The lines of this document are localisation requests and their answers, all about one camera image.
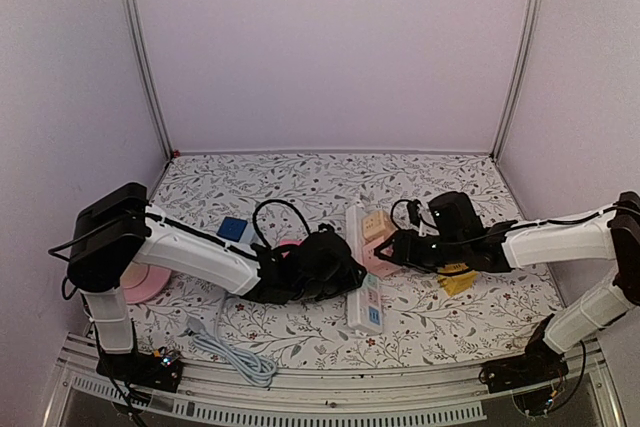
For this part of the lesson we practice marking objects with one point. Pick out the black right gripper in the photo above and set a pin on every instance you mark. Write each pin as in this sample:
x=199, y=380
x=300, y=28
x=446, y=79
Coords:
x=407, y=240

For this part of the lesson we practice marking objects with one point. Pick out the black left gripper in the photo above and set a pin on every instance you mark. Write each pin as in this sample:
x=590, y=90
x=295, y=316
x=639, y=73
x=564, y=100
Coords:
x=349, y=279

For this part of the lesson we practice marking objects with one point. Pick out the pink cube socket plug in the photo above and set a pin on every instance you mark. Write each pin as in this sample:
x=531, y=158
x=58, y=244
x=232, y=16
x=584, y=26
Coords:
x=375, y=265

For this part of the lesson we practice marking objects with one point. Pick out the white power strip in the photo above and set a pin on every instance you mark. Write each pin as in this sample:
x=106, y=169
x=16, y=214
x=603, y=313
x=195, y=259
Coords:
x=364, y=305

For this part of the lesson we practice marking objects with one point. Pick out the yellow cube socket plug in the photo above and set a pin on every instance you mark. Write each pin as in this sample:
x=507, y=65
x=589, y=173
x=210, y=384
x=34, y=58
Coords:
x=456, y=278

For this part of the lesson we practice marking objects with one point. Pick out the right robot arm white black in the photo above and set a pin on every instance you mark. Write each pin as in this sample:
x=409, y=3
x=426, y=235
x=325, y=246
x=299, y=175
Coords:
x=610, y=232

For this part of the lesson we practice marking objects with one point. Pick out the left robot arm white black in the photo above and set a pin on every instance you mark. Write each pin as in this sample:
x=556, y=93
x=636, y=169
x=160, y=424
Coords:
x=124, y=228

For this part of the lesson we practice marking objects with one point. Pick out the beige cube socket plug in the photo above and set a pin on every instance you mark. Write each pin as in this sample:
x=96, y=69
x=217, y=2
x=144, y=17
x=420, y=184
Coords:
x=375, y=225

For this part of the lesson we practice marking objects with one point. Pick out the dark blue cube socket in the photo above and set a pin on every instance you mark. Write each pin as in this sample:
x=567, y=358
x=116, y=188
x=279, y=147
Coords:
x=232, y=229

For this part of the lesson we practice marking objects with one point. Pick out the small pink adapter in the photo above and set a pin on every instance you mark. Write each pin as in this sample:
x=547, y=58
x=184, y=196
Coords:
x=287, y=247

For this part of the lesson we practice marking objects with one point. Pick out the grey-blue power strip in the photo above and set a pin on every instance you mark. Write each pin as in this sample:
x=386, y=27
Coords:
x=250, y=234

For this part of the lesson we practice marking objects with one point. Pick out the floral patterned table mat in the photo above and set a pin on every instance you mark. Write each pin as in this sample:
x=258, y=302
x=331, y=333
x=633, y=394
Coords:
x=290, y=193

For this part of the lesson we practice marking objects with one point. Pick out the pink saucer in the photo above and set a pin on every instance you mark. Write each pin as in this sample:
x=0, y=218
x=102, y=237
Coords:
x=142, y=282

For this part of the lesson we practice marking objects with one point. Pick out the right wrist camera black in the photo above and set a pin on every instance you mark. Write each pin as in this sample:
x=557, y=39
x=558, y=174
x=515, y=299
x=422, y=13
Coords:
x=415, y=216

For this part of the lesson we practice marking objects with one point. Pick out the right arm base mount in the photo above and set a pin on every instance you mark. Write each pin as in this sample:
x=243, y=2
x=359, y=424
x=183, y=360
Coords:
x=538, y=363

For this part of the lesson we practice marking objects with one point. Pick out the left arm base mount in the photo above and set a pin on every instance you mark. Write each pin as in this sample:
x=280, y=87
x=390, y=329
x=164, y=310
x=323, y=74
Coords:
x=163, y=373

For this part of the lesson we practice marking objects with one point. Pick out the front aluminium rail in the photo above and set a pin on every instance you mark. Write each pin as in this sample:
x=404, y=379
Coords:
x=213, y=394

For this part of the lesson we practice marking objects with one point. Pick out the right aluminium frame post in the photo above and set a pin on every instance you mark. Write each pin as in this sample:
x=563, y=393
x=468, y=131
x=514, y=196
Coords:
x=526, y=40

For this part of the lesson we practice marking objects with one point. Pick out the aluminium frame post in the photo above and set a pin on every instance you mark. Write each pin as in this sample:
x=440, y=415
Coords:
x=526, y=40
x=143, y=63

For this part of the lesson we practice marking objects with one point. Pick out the left aluminium frame post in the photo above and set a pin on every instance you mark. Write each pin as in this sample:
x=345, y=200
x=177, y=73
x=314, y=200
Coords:
x=143, y=63

